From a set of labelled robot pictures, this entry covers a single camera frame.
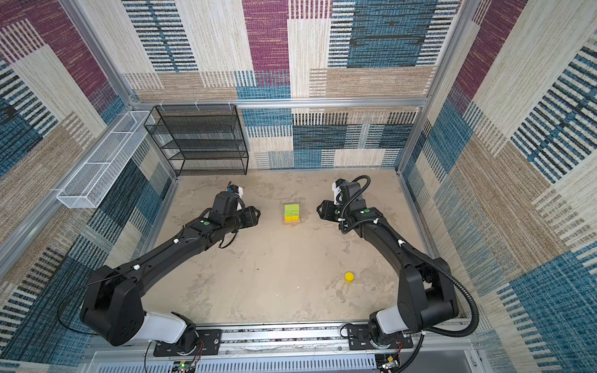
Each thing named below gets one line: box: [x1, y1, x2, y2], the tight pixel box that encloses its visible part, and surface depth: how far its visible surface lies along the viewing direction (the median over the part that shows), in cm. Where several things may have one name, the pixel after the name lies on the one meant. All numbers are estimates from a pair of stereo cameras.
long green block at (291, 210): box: [283, 203, 300, 217], surface depth 98 cm
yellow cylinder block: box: [344, 271, 356, 284], surface depth 86 cm
